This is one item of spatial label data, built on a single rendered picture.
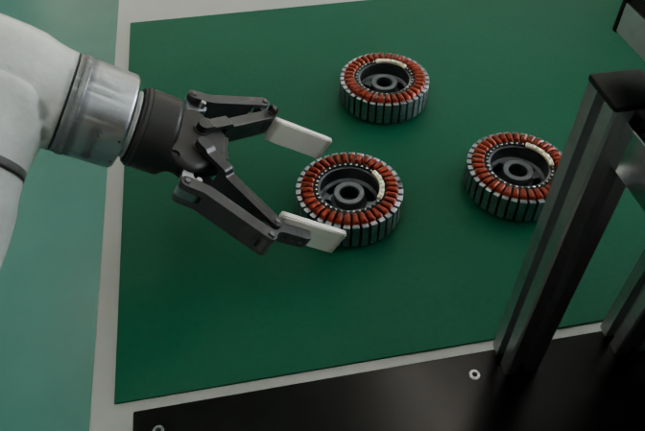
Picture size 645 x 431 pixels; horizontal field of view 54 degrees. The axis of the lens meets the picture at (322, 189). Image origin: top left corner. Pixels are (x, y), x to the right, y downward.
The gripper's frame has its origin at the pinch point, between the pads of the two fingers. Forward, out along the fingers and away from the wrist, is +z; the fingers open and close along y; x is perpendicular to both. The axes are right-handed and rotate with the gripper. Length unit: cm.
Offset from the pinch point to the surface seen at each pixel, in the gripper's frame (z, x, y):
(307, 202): -1.6, -0.6, 2.0
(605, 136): -0.9, 28.2, 21.6
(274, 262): -3.1, -5.7, 6.5
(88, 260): -7, -94, -57
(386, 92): 8.9, 3.8, -17.1
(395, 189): 6.3, 4.0, 1.1
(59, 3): -34, -110, -185
